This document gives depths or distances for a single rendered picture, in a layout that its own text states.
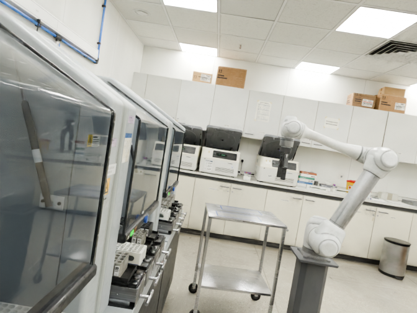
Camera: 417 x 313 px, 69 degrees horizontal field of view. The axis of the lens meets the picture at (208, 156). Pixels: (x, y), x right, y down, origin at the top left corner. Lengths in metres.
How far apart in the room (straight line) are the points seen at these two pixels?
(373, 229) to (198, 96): 3.13
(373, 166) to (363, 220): 2.88
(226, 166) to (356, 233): 2.05
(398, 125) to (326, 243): 3.54
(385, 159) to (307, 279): 0.92
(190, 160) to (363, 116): 2.62
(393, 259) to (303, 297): 2.60
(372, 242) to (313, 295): 2.78
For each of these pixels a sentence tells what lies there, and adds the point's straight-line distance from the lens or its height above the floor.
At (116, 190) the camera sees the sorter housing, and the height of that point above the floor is 1.17.
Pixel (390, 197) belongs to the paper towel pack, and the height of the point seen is 0.95.
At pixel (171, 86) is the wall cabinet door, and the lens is 4.67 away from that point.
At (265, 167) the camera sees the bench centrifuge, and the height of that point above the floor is 1.11.
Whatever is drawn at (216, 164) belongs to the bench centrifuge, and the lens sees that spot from 4.28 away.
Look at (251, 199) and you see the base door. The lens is 4.36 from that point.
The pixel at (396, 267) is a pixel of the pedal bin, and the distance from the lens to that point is 4.78.
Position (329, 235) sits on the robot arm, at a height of 0.93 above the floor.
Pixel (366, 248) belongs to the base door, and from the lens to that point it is 4.98.
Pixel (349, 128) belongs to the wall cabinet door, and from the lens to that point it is 4.96.
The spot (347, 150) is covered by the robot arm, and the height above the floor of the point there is 1.44.
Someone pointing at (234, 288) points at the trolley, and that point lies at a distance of 2.54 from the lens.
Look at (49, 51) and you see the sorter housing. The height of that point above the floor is 1.53.
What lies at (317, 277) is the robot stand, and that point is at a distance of 2.27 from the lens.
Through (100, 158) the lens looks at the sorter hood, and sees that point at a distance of 0.78.
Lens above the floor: 1.37
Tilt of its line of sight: 3 degrees down
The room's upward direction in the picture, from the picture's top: 9 degrees clockwise
